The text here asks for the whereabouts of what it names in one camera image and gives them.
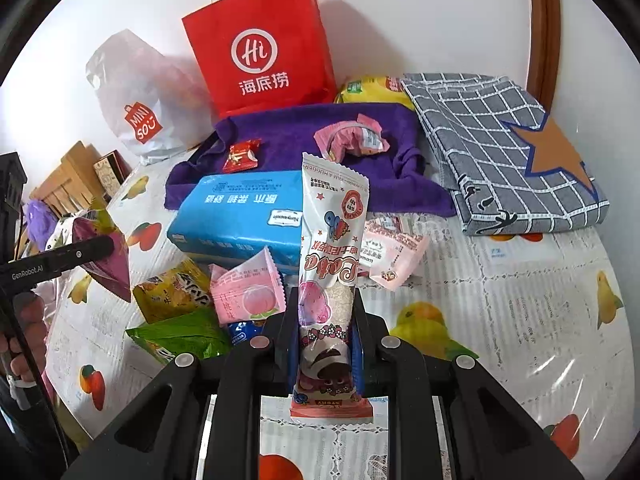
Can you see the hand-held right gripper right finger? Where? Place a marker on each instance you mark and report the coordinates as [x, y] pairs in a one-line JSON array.
[[358, 360]]

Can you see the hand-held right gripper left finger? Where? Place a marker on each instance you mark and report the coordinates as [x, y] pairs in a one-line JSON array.
[[287, 330]]

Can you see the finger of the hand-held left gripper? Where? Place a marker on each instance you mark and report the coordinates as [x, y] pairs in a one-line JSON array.
[[95, 249]]

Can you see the magenta triangular snack packet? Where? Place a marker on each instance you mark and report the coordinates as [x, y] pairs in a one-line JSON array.
[[107, 272]]

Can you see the yellow snack packet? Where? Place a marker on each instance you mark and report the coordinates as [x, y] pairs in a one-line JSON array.
[[170, 290]]

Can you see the green snack packet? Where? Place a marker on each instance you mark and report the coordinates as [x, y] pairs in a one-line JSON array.
[[185, 332]]

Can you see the pale pink snack packet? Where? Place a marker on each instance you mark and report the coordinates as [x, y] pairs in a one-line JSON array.
[[395, 255]]

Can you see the tall white pink snack packet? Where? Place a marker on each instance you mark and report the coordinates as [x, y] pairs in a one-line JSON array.
[[330, 220]]

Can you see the person's left hand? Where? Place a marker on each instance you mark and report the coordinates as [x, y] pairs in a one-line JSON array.
[[31, 325]]

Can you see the purple fuzzy object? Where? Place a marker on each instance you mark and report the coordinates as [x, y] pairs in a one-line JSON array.
[[40, 220]]

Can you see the small blue packet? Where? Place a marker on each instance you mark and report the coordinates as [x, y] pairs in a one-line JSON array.
[[245, 331]]

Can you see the pink peach print packet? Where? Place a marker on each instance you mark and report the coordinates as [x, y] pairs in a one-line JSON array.
[[245, 290]]

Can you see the wooden box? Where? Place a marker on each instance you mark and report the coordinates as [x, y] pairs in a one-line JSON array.
[[70, 175]]

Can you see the patterned brown box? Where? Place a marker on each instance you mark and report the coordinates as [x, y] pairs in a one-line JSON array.
[[112, 170]]

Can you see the blue tissue pack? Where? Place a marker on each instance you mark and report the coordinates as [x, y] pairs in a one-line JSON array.
[[235, 210]]

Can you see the fruit printed tablecloth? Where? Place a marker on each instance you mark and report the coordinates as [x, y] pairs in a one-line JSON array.
[[500, 300]]

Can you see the white plastic bag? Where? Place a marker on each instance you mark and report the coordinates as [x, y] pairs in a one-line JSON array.
[[130, 90]]

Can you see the small red candy packet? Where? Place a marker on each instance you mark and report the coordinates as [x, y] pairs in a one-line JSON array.
[[241, 156]]

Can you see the purple cloth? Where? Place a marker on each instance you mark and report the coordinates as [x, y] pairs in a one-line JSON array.
[[290, 130]]

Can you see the crumpled pink snack packet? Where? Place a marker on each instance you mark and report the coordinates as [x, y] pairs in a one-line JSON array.
[[350, 137]]

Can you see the grey checked star cloth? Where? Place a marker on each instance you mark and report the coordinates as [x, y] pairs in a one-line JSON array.
[[480, 135]]

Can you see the yellow chips bag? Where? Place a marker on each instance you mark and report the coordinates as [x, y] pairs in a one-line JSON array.
[[370, 87]]

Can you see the red paper bag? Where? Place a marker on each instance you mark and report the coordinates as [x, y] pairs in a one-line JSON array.
[[260, 35]]

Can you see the brown wooden frame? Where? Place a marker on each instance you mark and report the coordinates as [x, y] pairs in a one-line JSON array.
[[542, 20]]

